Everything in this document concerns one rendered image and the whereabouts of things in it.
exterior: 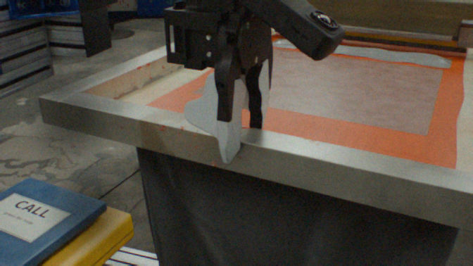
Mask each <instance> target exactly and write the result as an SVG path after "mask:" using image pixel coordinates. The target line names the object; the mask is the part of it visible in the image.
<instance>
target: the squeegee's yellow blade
mask: <svg viewBox="0 0 473 266"><path fill-rule="evenodd" d="M346 35H348V36H355V37H369V38H376V39H390V40H397V42H411V43H419V44H432V45H439V46H453V47H459V46H457V45H458V42H457V41H451V42H440V41H432V40H424V39H417V38H409V37H396V36H388V35H380V34H366V33H359V32H346Z"/></svg>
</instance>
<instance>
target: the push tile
mask: <svg viewBox="0 0 473 266"><path fill-rule="evenodd" d="M106 211H107V205H106V203H105V201H101V200H99V199H95V198H92V197H89V196H85V195H83V194H79V193H76V192H74V191H70V190H68V189H66V188H63V187H59V186H56V185H53V184H50V183H47V182H43V181H40V180H38V179H34V178H31V177H29V178H27V179H24V180H23V181H21V182H18V183H17V184H15V185H13V186H12V187H10V188H8V189H7V190H5V191H2V192H1V193H0V266H36V265H38V264H39V263H40V262H41V261H43V260H44V259H45V258H47V256H48V255H50V254H51V253H52V252H54V251H55V250H57V249H58V248H60V247H61V246H62V245H63V244H64V243H66V242H67V241H69V240H70V239H71V238H72V237H73V236H74V235H76V234H77V233H78V232H80V231H81V230H83V229H84V228H85V227H86V226H87V225H89V224H90V223H92V222H93V221H94V220H96V219H97V218H99V216H100V215H102V214H103V213H104V212H106Z"/></svg>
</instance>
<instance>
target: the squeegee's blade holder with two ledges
mask: <svg viewBox="0 0 473 266"><path fill-rule="evenodd" d="M340 26H341V27H342V28H343V29H345V31H346V32H359V33H366V34H380V35H388V36H396V37H409V38H417V39H424V40H432V41H440V42H451V41H452V37H453V36H448V35H447V34H432V33H424V32H409V31H402V30H386V29H378V28H370V27H363V26H355V25H340Z"/></svg>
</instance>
